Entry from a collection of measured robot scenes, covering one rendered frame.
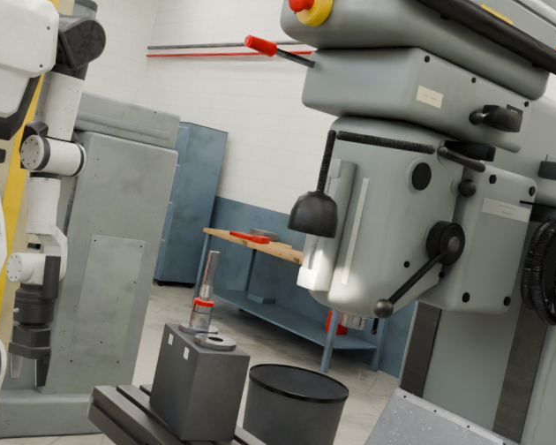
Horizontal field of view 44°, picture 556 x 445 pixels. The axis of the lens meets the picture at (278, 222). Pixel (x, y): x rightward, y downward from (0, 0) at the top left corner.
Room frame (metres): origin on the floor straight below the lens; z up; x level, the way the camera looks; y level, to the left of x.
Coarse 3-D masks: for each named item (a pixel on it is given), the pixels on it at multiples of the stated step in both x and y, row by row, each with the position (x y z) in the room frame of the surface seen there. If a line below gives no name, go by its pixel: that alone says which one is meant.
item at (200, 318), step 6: (192, 306) 1.54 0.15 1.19; (198, 306) 1.52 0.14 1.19; (204, 306) 1.52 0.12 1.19; (192, 312) 1.53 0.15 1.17; (198, 312) 1.52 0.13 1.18; (204, 312) 1.52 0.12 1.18; (210, 312) 1.53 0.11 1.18; (192, 318) 1.53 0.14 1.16; (198, 318) 1.52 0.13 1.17; (204, 318) 1.52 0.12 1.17; (210, 318) 1.54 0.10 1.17; (192, 324) 1.53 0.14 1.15; (198, 324) 1.52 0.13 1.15; (204, 324) 1.53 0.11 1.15
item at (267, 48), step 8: (248, 40) 1.08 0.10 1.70; (256, 40) 1.08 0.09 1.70; (264, 40) 1.10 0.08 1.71; (256, 48) 1.09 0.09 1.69; (264, 48) 1.10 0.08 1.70; (272, 48) 1.10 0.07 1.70; (272, 56) 1.11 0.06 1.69; (280, 56) 1.13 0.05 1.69; (288, 56) 1.13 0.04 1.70; (296, 56) 1.14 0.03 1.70; (304, 64) 1.16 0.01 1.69; (312, 64) 1.17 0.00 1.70
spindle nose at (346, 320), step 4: (340, 316) 1.18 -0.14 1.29; (344, 316) 1.16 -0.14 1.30; (348, 316) 1.16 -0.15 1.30; (352, 316) 1.16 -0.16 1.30; (340, 320) 1.17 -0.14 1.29; (344, 320) 1.16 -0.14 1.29; (348, 320) 1.16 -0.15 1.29; (352, 320) 1.16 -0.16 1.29; (356, 320) 1.16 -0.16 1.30; (360, 320) 1.16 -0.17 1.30; (364, 320) 1.16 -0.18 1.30; (340, 324) 1.17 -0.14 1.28; (344, 324) 1.16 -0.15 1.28; (348, 324) 1.16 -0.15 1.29; (352, 324) 1.16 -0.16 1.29; (356, 324) 1.16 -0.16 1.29; (360, 324) 1.16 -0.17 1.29; (364, 324) 1.17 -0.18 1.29; (356, 328) 1.16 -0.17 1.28; (360, 328) 1.16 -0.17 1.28; (364, 328) 1.17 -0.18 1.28
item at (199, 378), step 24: (168, 336) 1.54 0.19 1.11; (192, 336) 1.49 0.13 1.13; (216, 336) 1.48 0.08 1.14; (168, 360) 1.51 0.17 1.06; (192, 360) 1.40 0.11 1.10; (216, 360) 1.40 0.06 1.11; (240, 360) 1.42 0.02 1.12; (168, 384) 1.49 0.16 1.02; (192, 384) 1.38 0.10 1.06; (216, 384) 1.40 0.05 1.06; (240, 384) 1.43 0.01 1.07; (168, 408) 1.46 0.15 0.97; (192, 408) 1.38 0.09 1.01; (216, 408) 1.41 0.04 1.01; (192, 432) 1.39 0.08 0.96; (216, 432) 1.41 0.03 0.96
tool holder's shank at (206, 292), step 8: (208, 256) 1.54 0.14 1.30; (216, 256) 1.54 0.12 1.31; (208, 264) 1.54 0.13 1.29; (216, 264) 1.54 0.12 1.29; (208, 272) 1.53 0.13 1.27; (208, 280) 1.53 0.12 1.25; (200, 288) 1.54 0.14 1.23; (208, 288) 1.53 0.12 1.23; (200, 296) 1.54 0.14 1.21; (208, 296) 1.53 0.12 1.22
